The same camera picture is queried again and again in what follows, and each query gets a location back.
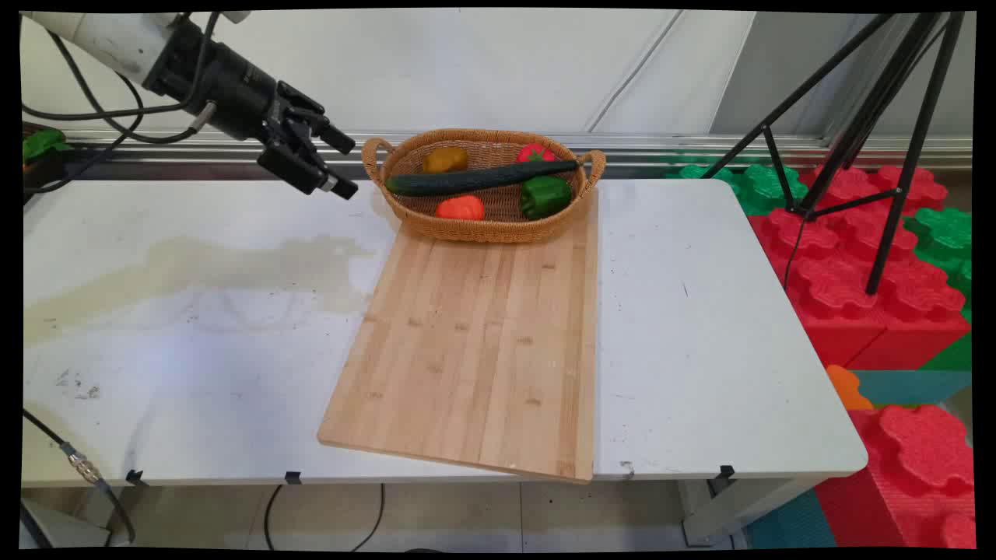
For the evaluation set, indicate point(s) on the teal foam block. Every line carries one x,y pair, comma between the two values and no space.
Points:
918,386

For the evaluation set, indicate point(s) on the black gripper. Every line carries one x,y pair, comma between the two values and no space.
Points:
226,89

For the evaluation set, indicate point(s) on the bamboo wooden cutting board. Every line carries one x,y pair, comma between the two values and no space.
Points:
467,350

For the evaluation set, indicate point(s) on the green plastic toy leaf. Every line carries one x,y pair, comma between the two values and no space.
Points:
43,142

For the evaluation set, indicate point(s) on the red toy tomato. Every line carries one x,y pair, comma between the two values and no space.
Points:
534,153

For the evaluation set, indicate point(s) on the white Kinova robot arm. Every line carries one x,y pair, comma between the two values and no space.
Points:
109,39

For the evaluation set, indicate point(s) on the dark green toy cucumber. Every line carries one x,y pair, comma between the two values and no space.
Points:
467,180

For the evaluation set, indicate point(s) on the black camera tripod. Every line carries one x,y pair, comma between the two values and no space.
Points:
913,155

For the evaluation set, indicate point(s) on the orange toy bell pepper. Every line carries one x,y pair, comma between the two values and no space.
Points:
459,208

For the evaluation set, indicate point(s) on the orange foam block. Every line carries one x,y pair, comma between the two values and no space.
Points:
846,389

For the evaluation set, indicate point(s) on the green toy bell pepper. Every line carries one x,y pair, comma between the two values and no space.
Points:
545,197

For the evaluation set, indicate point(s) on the green foam block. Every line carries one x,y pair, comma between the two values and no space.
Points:
766,187
945,233

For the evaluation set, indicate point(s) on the white table leg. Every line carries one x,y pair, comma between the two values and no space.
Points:
731,513

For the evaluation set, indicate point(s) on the large red foam block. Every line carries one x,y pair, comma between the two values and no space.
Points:
848,303

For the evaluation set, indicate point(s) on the metal wall rail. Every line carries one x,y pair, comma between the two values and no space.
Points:
700,148

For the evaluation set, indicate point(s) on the teal foam floor mat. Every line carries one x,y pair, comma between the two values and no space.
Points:
790,525

